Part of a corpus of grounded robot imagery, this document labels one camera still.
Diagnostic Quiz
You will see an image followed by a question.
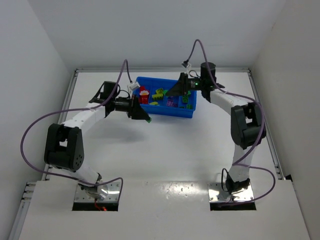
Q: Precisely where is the dark green lego brick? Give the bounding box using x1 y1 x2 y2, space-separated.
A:
181 95 189 104

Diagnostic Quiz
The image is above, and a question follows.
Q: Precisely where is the lime curved lego brick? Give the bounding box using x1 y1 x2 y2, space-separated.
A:
149 101 160 106

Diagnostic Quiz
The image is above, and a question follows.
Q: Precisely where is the lime long lego brick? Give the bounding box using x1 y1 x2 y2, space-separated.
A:
151 88 165 101

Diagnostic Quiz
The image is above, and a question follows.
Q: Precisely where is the red lime lego stack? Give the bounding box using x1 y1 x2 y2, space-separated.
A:
138 86 150 105

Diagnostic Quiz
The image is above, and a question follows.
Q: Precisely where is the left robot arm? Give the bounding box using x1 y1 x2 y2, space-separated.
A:
44 81 151 201

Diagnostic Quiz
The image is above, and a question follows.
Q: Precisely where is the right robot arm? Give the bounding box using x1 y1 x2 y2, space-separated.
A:
165 62 266 194

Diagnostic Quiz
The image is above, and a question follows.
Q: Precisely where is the blue divided plastic bin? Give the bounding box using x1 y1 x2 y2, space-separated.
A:
136 76 197 119

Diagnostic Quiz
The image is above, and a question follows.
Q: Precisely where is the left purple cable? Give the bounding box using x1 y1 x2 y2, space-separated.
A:
19 59 133 201

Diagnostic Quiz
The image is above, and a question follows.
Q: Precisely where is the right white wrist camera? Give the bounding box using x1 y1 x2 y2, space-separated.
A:
181 60 192 72

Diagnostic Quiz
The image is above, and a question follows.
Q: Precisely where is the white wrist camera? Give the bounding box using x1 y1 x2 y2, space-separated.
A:
181 60 192 72
127 81 140 94

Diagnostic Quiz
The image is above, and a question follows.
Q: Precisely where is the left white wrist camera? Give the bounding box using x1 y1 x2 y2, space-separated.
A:
127 81 140 94

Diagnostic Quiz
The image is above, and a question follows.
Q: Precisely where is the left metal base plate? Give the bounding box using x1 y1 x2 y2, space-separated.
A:
74 181 122 204

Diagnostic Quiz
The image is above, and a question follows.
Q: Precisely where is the metal base plate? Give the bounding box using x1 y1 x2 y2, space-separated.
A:
74 181 122 204
207 181 255 203

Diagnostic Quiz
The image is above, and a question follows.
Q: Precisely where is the left aluminium rail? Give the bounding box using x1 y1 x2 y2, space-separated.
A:
41 69 78 181

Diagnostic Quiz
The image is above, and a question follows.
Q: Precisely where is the aluminium rail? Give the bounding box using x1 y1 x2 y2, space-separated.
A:
41 69 78 181
248 69 286 180

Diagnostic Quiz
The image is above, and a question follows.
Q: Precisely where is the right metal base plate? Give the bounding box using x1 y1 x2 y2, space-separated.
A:
207 181 255 203

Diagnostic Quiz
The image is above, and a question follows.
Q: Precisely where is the right aluminium rail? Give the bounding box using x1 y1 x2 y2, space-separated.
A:
248 69 286 180

